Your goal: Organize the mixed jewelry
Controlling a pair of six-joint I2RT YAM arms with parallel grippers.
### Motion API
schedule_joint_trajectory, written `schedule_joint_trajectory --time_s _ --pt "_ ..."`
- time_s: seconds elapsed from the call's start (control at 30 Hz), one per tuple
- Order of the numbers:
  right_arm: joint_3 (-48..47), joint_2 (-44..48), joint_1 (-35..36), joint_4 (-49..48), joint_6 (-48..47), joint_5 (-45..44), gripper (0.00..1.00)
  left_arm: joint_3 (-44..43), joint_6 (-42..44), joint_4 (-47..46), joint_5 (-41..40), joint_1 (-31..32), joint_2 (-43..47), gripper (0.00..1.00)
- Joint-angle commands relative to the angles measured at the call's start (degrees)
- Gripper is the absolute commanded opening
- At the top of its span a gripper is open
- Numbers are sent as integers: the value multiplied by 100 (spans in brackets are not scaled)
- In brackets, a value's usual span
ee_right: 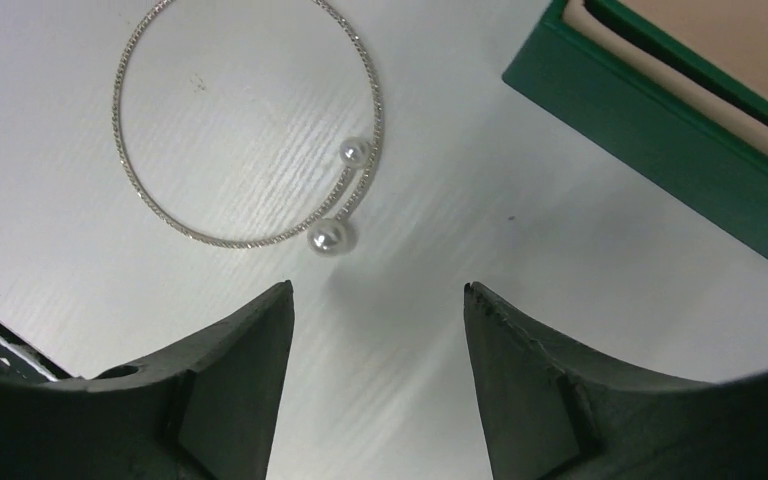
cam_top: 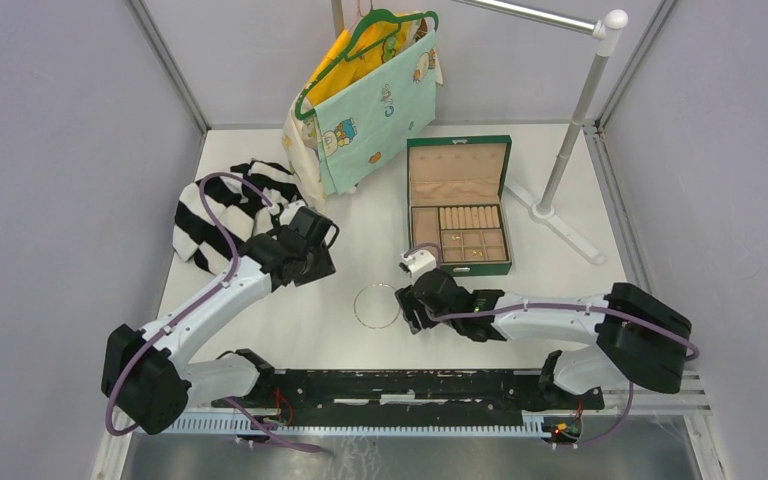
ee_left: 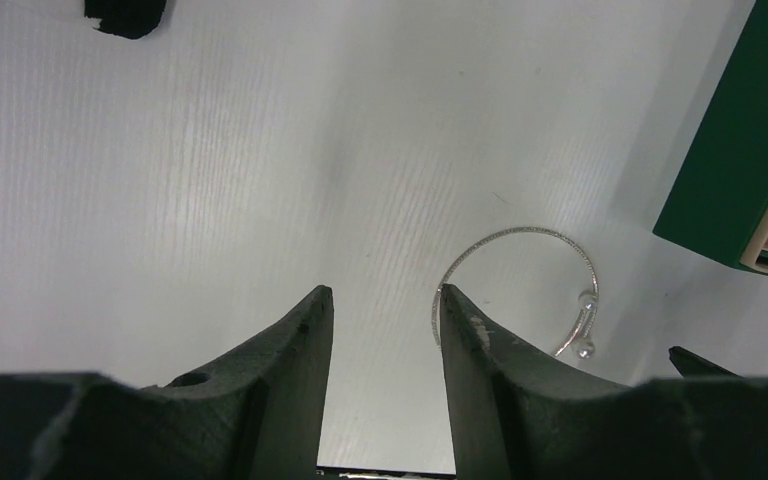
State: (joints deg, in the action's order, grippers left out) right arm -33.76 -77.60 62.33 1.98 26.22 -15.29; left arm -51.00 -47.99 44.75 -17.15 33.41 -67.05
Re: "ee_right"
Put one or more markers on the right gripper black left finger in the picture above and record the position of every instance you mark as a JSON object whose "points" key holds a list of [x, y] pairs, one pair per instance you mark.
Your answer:
{"points": [[204, 407]]}

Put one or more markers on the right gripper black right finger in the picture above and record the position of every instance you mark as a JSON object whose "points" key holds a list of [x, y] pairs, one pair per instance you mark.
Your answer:
{"points": [[552, 407]]}

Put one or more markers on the large green jewelry box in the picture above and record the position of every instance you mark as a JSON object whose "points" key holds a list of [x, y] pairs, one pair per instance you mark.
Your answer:
{"points": [[581, 73]]}

